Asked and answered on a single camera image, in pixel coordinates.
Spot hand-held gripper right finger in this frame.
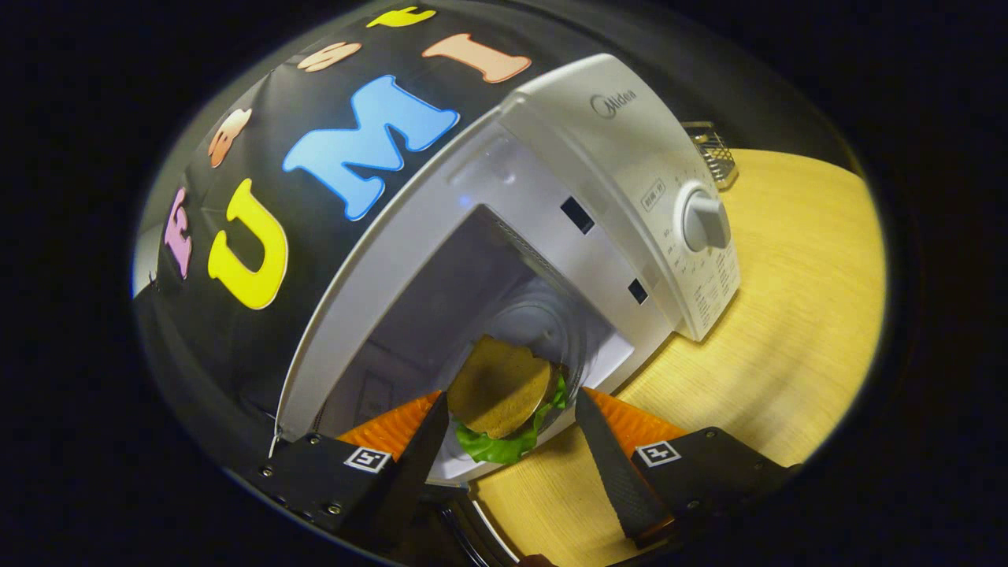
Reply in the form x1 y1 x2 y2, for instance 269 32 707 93
575 386 800 550

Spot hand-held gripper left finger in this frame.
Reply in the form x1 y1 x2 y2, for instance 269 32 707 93
252 390 450 552

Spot lettuce sandwich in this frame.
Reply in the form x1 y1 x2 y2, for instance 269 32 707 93
447 335 569 465

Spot white microwave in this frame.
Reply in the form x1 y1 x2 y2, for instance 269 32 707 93
272 53 741 566

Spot glass microwave turntable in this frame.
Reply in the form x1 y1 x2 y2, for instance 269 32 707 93
472 299 587 395

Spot black backdrop cloth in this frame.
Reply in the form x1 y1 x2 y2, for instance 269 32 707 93
134 0 859 473

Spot wire mesh holder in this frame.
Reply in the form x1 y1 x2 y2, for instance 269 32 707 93
682 120 739 191

